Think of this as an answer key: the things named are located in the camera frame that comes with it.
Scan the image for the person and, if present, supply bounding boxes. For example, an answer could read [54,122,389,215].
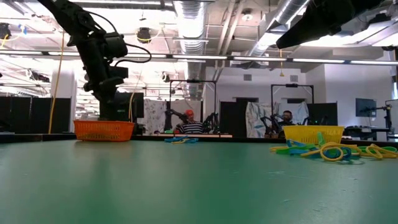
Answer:
[175,109,205,135]
[277,110,297,127]

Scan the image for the blue rubber band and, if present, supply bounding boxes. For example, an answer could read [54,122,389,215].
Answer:
[164,136,200,144]

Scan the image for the tangled yellow rubber bands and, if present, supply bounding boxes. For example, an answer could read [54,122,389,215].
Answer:
[269,142,398,162]

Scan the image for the tangled blue rubber bands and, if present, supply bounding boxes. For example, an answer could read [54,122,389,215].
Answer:
[285,139,353,160]

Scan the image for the long LED light bar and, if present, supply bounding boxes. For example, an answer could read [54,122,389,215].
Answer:
[0,50,398,65]

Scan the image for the yellow hanging power cable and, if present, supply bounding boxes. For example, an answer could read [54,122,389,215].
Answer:
[47,30,67,134]

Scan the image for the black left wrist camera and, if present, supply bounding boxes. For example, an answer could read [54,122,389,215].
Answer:
[108,65,129,80]

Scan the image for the grey wall monitor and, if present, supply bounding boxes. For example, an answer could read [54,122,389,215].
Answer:
[355,98,377,118]

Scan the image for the silver ventilation duct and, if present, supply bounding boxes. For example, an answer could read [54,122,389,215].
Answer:
[247,0,312,58]
[173,0,210,91]

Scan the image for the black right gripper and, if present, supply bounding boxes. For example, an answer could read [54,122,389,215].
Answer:
[275,0,387,50]

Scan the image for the green table mat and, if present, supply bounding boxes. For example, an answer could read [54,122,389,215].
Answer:
[0,139,398,224]

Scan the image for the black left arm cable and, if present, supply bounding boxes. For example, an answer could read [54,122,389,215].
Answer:
[86,11,153,68]

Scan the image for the black screen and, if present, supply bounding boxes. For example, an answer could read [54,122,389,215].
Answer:
[98,91,145,122]

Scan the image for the black frame stand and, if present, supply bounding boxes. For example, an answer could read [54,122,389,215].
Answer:
[271,83,314,138]
[169,80,218,134]

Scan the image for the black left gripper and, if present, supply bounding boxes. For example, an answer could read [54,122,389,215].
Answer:
[82,66,126,122]

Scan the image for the yellow plastic basket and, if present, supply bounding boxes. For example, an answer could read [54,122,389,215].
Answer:
[283,124,345,145]

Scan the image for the white patterned backdrop sheet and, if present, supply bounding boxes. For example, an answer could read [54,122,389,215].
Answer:
[144,98,201,134]
[245,101,274,138]

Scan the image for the black partition panel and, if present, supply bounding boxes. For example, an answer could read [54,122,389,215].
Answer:
[0,96,72,134]

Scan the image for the orange plastic basket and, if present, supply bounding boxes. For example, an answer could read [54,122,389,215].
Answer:
[73,120,136,142]

